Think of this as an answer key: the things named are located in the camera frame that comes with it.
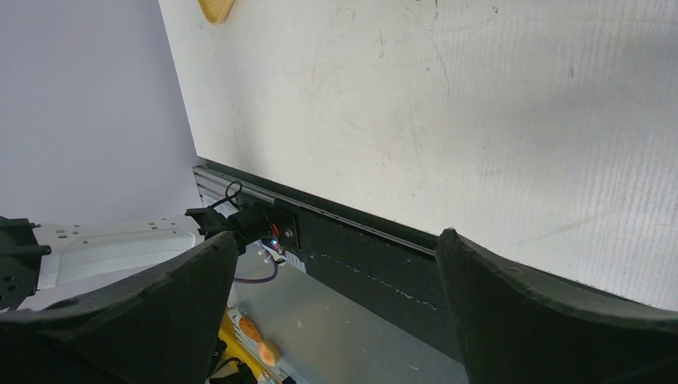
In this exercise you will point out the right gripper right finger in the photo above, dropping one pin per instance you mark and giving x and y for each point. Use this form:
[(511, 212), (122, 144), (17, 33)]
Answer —
[(517, 324)]

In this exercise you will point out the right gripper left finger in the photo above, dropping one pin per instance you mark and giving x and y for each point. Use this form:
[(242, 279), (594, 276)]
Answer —
[(156, 326)]

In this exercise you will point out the yellow serving tray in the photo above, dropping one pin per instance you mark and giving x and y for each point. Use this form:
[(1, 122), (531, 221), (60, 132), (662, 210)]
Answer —
[(215, 11)]

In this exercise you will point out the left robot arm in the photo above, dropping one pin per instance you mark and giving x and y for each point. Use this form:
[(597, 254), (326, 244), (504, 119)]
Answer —
[(85, 258)]

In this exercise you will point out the black mounting base plate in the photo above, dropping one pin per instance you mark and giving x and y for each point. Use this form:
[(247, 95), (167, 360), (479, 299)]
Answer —
[(387, 268)]

